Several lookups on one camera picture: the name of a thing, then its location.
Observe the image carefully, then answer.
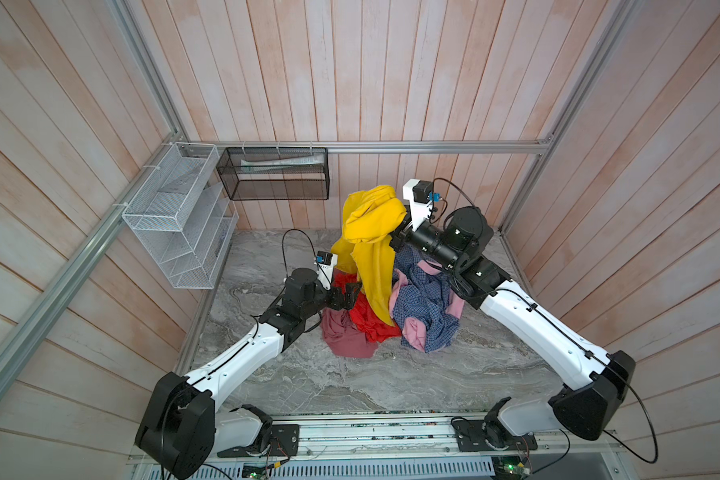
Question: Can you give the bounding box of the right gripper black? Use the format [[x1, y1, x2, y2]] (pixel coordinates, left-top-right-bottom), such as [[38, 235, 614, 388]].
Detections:
[[377, 204, 461, 277]]

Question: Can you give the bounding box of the yellow cloth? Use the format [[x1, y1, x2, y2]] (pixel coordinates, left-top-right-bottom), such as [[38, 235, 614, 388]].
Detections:
[[331, 185, 407, 326]]

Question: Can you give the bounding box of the red cloth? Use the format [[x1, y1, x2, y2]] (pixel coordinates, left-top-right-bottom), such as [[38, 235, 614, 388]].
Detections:
[[333, 270, 402, 343]]

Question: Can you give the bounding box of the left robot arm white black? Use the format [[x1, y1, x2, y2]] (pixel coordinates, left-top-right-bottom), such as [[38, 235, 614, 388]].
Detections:
[[134, 268, 361, 479]]

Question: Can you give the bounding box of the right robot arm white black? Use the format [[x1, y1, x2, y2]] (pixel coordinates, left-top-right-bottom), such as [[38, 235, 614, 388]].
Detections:
[[392, 202, 635, 450]]

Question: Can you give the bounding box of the maroon cloth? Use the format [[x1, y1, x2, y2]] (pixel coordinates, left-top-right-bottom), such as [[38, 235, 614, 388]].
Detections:
[[320, 308, 378, 359]]

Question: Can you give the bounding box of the pink cloth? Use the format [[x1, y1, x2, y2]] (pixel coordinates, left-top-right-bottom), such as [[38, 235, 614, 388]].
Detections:
[[387, 259, 466, 354]]

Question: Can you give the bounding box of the blue checkered shirt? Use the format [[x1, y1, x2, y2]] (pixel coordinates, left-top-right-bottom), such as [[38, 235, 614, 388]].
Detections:
[[391, 244, 462, 354]]

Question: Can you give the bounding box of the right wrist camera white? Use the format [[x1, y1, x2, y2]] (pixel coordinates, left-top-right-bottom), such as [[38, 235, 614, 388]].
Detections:
[[403, 179, 440, 231]]

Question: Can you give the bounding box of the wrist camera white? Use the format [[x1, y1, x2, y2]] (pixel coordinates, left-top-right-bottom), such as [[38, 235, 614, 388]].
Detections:
[[403, 179, 440, 231], [315, 250, 338, 290]]

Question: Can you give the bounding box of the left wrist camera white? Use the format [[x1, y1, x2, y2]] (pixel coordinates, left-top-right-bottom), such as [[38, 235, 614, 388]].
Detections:
[[315, 250, 338, 290]]

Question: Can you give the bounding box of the aluminium mounting rail base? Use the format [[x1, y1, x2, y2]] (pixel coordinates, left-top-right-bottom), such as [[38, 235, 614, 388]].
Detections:
[[125, 411, 631, 480]]

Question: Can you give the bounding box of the black wire mesh basket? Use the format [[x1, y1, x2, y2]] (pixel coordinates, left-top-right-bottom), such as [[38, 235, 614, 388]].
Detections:
[[216, 146, 331, 201]]

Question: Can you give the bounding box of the white wire mesh shelf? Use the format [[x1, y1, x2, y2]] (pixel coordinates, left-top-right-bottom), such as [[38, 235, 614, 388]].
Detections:
[[123, 142, 238, 290]]

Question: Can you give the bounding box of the aluminium frame bar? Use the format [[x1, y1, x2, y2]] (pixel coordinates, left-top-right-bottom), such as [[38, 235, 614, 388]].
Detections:
[[209, 140, 551, 155]]

